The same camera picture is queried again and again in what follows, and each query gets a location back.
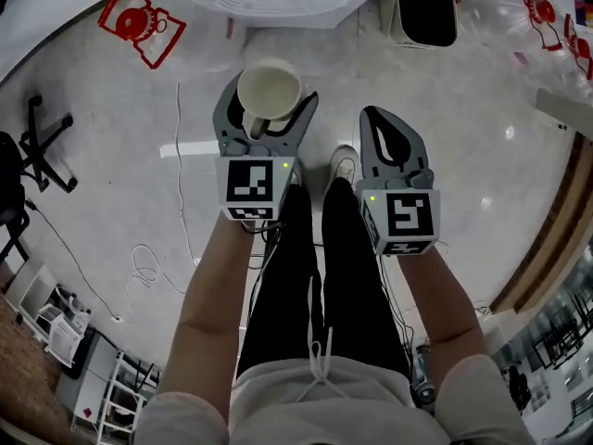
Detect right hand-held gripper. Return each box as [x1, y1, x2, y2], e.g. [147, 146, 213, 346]
[354, 105, 441, 257]

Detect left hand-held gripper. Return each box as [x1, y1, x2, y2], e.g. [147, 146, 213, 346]
[212, 73, 321, 223]

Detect white ceramic mug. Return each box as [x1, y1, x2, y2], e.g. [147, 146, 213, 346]
[236, 57, 304, 140]

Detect person's left forearm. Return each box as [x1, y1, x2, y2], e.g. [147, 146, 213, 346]
[173, 218, 258, 343]

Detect person's right forearm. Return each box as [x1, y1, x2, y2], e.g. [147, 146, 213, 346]
[397, 243, 484, 348]

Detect white right shoe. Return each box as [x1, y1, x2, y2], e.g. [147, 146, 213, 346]
[322, 143, 361, 195]

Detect white shoe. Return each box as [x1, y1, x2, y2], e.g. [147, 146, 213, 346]
[288, 157, 306, 188]
[322, 143, 361, 195]

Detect white left shoe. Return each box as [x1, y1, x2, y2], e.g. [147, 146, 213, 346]
[288, 157, 306, 188]

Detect white floor tape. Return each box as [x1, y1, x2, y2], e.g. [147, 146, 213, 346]
[158, 140, 221, 159]

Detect person's right leg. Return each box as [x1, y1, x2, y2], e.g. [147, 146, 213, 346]
[321, 176, 414, 381]

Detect person's leg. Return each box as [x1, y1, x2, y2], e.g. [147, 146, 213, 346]
[321, 176, 414, 381]
[234, 182, 322, 380]

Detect white trash bin black liner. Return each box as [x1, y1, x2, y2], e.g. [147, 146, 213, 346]
[387, 0, 461, 50]

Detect person's left leg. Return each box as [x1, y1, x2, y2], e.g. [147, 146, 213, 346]
[234, 182, 322, 380]

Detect black office chair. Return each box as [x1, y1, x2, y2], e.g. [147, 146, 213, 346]
[0, 94, 80, 269]

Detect light gray shirt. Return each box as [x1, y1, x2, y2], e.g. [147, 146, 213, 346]
[132, 353, 536, 445]

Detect white plastic basket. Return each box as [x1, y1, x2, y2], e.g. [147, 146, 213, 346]
[35, 285, 93, 366]

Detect white metal rack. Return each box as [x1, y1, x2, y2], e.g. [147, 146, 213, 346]
[69, 349, 162, 445]

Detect white floor cable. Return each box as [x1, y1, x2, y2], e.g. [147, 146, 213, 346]
[126, 83, 201, 297]

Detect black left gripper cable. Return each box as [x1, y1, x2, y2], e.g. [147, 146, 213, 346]
[240, 219, 284, 345]

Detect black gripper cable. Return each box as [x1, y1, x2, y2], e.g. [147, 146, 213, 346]
[378, 252, 416, 382]
[240, 219, 284, 345]

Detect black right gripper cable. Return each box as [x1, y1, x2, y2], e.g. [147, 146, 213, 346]
[378, 252, 416, 382]

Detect white drawstring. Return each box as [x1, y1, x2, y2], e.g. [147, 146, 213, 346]
[295, 274, 354, 403]

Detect black floor cable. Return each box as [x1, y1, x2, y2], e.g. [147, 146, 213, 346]
[24, 198, 122, 323]

